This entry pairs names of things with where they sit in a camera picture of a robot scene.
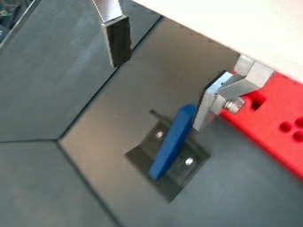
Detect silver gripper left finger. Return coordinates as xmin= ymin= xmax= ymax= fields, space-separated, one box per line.
xmin=90 ymin=0 xmax=130 ymax=67

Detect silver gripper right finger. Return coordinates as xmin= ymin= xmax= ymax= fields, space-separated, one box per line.
xmin=193 ymin=55 xmax=274 ymax=131

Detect blue rectangular block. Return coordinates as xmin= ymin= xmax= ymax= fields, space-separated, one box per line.
xmin=148 ymin=104 xmax=196 ymax=180

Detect red shape sorting board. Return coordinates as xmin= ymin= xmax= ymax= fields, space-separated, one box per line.
xmin=220 ymin=73 xmax=303 ymax=181

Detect black curved fixture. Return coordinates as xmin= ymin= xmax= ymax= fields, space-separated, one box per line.
xmin=125 ymin=110 xmax=209 ymax=202

